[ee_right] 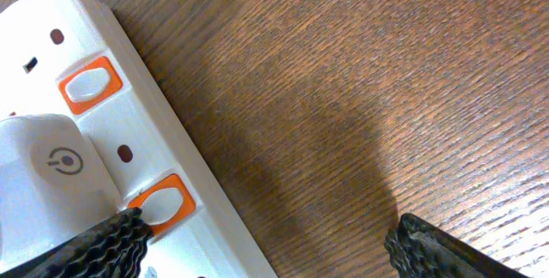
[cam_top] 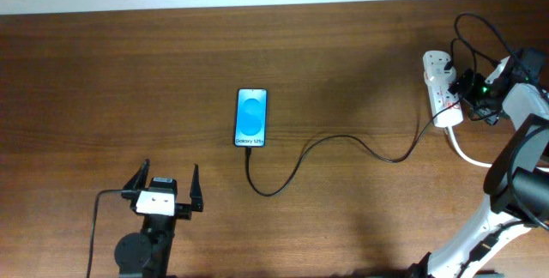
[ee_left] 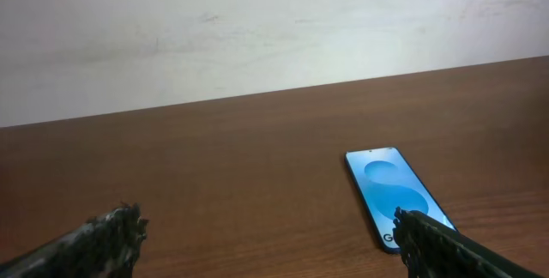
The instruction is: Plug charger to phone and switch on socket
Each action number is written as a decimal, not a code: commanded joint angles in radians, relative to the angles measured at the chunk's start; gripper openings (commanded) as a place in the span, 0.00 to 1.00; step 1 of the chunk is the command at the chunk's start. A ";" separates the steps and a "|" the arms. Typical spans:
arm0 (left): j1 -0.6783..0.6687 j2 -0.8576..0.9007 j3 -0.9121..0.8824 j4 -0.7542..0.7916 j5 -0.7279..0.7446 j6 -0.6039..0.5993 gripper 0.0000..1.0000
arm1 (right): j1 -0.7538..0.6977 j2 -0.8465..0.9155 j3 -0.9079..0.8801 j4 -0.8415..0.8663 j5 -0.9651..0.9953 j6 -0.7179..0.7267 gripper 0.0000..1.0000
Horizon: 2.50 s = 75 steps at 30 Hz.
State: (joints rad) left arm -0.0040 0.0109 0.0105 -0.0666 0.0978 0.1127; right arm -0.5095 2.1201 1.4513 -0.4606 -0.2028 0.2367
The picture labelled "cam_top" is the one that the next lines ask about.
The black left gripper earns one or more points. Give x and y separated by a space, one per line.
180 209

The blue smartphone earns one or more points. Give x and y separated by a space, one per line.
251 117

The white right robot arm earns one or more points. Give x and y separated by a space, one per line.
516 194

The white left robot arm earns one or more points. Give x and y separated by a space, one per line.
146 253

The white USB charger adapter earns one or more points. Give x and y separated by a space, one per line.
436 72

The white power strip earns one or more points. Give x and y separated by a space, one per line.
445 108

